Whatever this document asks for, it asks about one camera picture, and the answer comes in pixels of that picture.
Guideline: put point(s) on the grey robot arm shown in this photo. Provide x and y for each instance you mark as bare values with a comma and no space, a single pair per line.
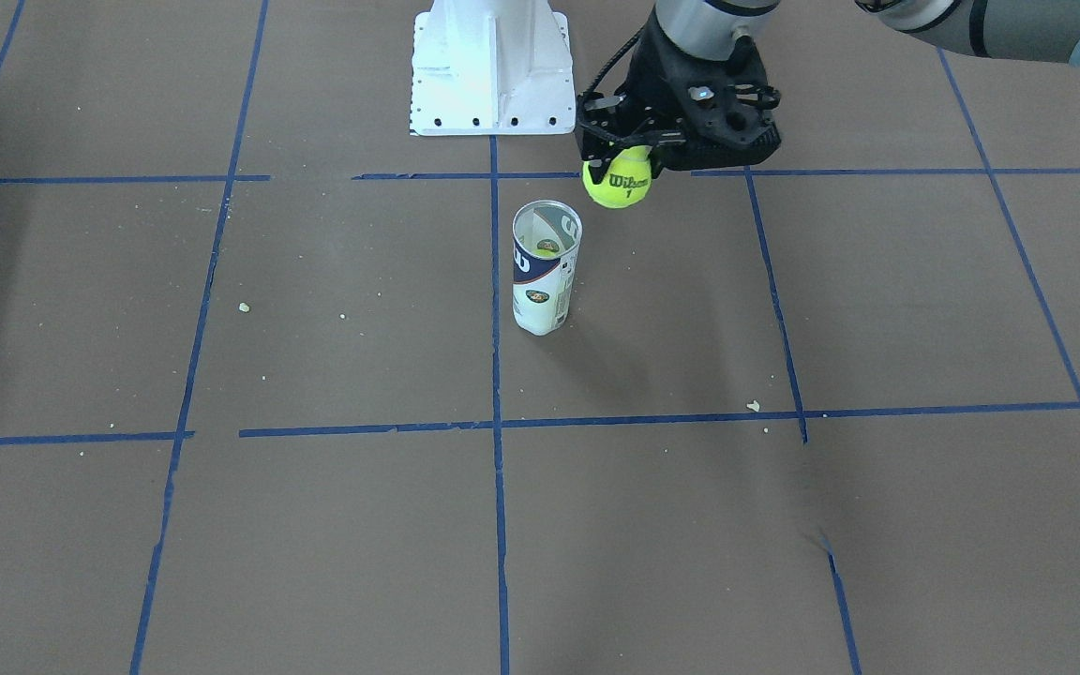
1033,31

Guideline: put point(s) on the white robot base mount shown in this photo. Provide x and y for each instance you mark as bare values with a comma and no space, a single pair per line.
491,67

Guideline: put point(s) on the tennis ball inside can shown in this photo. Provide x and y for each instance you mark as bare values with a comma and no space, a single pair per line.
547,248

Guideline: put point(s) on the yellow Wilson tennis ball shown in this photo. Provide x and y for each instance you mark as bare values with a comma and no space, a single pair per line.
622,182

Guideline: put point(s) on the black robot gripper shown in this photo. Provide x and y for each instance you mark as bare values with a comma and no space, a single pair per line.
656,77

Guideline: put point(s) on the clear plastic tennis ball can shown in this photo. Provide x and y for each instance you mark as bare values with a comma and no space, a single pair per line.
542,287

